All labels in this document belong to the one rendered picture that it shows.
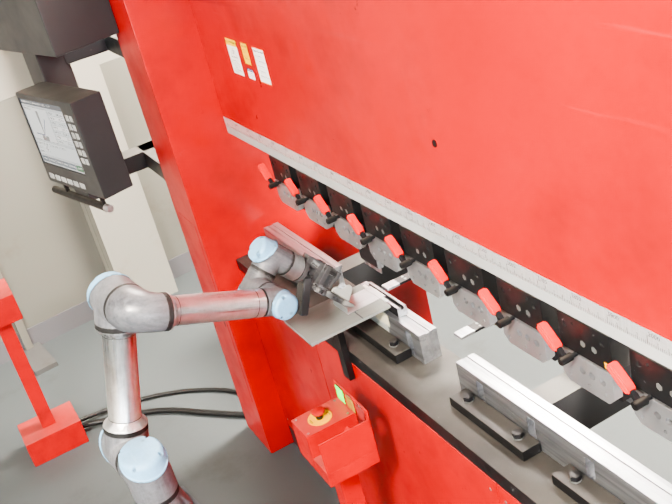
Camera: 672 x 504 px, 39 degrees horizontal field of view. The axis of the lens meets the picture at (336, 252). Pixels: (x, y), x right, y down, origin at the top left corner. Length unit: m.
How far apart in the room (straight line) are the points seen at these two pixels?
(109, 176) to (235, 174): 0.44
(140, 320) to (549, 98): 1.12
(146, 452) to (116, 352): 0.26
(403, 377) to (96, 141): 1.39
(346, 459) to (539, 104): 1.29
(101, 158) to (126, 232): 1.85
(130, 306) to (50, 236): 2.98
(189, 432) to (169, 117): 1.54
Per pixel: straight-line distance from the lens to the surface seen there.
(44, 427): 4.47
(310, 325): 2.74
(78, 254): 5.34
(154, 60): 3.27
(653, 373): 1.80
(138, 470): 2.44
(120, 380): 2.49
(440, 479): 2.65
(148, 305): 2.30
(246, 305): 2.42
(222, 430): 4.20
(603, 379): 1.93
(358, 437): 2.65
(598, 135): 1.64
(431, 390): 2.58
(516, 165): 1.86
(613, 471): 2.12
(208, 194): 3.42
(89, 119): 3.36
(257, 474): 3.90
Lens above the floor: 2.38
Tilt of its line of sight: 26 degrees down
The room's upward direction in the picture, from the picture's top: 14 degrees counter-clockwise
